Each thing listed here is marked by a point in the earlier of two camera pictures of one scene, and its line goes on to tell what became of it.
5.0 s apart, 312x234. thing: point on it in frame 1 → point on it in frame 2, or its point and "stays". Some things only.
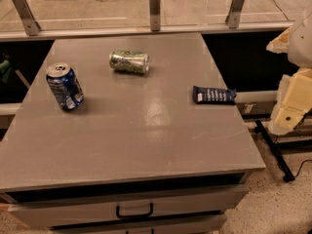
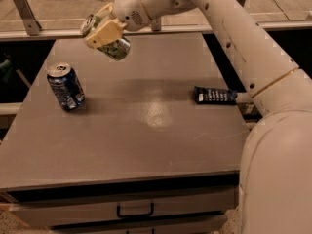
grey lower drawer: (206, 225) stays
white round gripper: (302, 44) → (129, 8)
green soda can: (130, 61) → (118, 50)
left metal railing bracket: (31, 25) stays
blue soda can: (65, 86) stays
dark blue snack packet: (214, 96) stays
